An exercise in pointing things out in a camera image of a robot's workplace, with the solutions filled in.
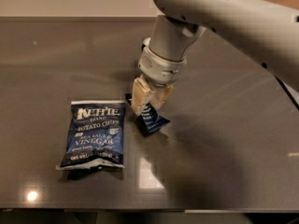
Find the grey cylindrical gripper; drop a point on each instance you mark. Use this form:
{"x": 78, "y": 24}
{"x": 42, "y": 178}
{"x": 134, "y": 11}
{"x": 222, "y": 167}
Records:
{"x": 162, "y": 69}

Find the blue RXBAR blueberry wrapper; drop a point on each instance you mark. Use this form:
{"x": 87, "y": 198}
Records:
{"x": 149, "y": 121}

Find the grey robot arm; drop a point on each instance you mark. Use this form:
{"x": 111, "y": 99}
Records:
{"x": 266, "y": 32}

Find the blue Kettle chip bag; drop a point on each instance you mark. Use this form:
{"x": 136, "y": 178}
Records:
{"x": 95, "y": 135}

